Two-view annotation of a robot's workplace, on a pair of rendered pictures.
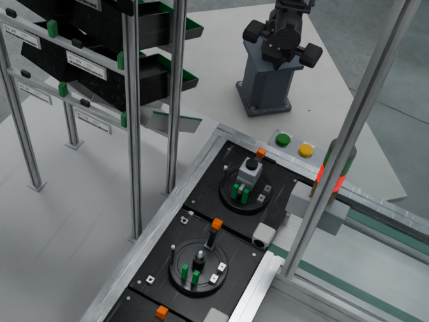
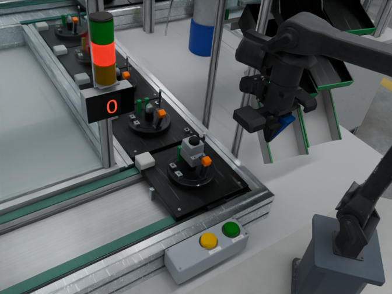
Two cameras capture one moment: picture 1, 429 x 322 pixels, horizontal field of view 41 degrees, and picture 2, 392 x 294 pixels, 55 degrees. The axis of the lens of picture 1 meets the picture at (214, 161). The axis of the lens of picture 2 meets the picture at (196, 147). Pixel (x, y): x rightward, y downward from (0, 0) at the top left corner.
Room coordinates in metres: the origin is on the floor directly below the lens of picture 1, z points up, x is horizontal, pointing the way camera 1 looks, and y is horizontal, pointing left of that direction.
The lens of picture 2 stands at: (1.26, -0.76, 1.74)
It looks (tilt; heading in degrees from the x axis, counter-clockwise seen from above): 41 degrees down; 121
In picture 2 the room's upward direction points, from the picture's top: 7 degrees clockwise
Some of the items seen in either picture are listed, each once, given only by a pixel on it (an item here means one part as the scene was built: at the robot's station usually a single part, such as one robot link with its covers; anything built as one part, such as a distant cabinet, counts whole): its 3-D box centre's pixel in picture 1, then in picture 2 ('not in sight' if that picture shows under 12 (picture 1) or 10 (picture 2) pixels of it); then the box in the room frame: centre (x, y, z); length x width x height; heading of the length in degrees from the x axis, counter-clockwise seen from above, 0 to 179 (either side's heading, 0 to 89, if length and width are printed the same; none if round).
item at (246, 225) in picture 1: (244, 193); (190, 174); (0.84, -0.09, 0.96); 0.24 x 0.24 x 0.02; 69
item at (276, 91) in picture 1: (268, 75); (332, 270); (1.29, -0.12, 0.96); 0.15 x 0.15 x 0.20; 23
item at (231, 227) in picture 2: (283, 140); (231, 229); (1.04, -0.18, 0.96); 0.04 x 0.04 x 0.02
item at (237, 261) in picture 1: (199, 260); (149, 113); (0.61, 0.00, 1.01); 0.24 x 0.24 x 0.13; 69
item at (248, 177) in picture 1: (248, 174); (191, 146); (0.83, -0.09, 1.06); 0.08 x 0.04 x 0.07; 159
